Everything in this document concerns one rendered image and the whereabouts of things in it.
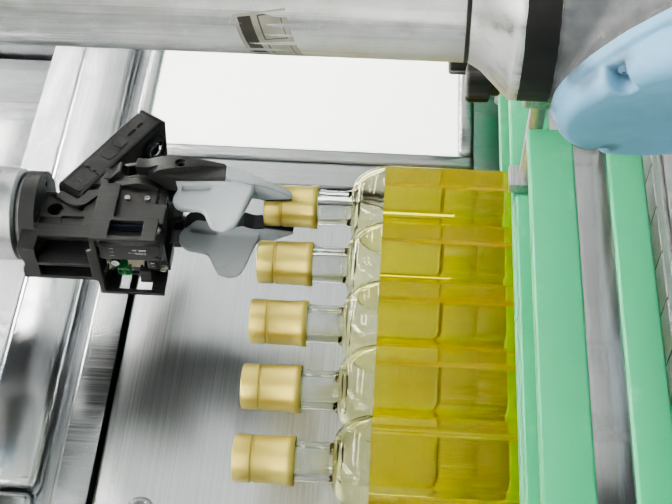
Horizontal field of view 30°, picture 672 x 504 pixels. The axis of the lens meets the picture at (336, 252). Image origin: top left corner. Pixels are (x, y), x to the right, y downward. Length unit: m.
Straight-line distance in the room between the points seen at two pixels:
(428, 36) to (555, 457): 0.32
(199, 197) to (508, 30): 0.54
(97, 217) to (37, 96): 0.42
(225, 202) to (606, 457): 0.39
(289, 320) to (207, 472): 0.17
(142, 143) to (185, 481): 0.28
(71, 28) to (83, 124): 0.76
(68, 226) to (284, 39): 0.51
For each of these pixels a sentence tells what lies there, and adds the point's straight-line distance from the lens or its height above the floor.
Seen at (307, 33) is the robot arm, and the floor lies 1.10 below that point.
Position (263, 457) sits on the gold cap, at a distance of 0.89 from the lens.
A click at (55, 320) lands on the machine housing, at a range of 1.15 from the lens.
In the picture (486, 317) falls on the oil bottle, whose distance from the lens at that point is 0.93.
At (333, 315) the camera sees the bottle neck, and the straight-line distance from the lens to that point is 0.94.
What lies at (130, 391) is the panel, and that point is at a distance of 1.09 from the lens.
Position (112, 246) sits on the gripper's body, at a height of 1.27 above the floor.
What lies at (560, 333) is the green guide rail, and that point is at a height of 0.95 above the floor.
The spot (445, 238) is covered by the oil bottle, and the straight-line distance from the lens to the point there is 0.97.
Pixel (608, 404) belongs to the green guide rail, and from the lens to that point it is 0.78.
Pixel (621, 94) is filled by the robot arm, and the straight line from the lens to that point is 0.49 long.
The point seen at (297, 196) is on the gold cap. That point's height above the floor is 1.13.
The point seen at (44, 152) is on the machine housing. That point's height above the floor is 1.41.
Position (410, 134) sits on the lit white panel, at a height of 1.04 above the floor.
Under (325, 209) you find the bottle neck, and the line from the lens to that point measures 1.01.
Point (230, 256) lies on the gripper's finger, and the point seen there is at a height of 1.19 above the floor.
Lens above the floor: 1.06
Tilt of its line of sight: 2 degrees up
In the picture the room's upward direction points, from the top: 87 degrees counter-clockwise
